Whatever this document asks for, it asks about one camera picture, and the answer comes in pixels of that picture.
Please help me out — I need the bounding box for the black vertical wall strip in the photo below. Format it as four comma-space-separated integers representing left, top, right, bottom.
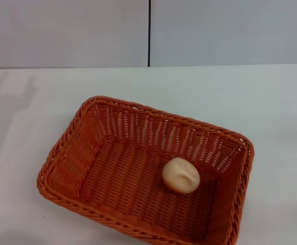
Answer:
147, 0, 152, 68

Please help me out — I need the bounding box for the orange woven plastic basket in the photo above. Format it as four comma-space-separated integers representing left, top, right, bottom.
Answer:
36, 95, 256, 245

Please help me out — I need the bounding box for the pale round steamed bun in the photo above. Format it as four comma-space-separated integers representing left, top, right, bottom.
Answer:
162, 157, 201, 194

